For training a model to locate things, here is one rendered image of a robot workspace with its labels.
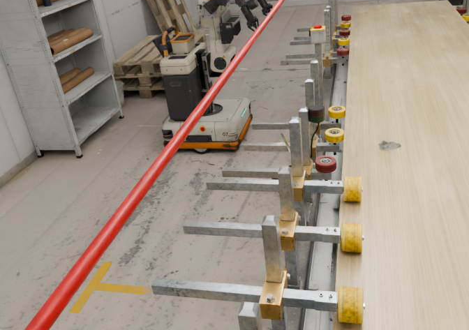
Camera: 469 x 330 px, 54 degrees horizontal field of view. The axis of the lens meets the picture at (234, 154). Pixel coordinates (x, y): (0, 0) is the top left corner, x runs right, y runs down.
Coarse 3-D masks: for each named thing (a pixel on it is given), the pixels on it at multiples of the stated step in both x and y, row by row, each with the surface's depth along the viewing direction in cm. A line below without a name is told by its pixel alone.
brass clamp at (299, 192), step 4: (304, 172) 156; (304, 176) 154; (296, 180) 153; (300, 180) 152; (304, 180) 154; (300, 184) 150; (296, 188) 149; (300, 188) 148; (296, 192) 149; (300, 192) 149; (296, 196) 150; (300, 196) 150; (296, 200) 151; (300, 200) 150
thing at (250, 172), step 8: (224, 168) 188; (232, 168) 187; (240, 168) 186; (248, 168) 186; (256, 168) 185; (264, 168) 184; (272, 168) 183; (224, 176) 187; (232, 176) 186; (240, 176) 186; (248, 176) 185; (256, 176) 184; (264, 176) 183; (272, 176) 182; (312, 176) 178; (320, 176) 177; (328, 176) 176
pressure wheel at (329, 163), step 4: (320, 156) 178; (324, 156) 178; (328, 156) 177; (316, 160) 175; (320, 160) 176; (324, 160) 175; (328, 160) 175; (332, 160) 174; (316, 164) 174; (320, 164) 173; (324, 164) 172; (328, 164) 172; (332, 164) 172; (316, 168) 175; (320, 168) 173; (324, 168) 172; (328, 168) 172; (332, 168) 173; (324, 172) 173; (328, 172) 173
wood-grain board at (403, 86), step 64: (384, 64) 267; (448, 64) 255; (384, 128) 194; (448, 128) 188; (384, 192) 153; (448, 192) 149; (384, 256) 126; (448, 256) 123; (384, 320) 107; (448, 320) 105
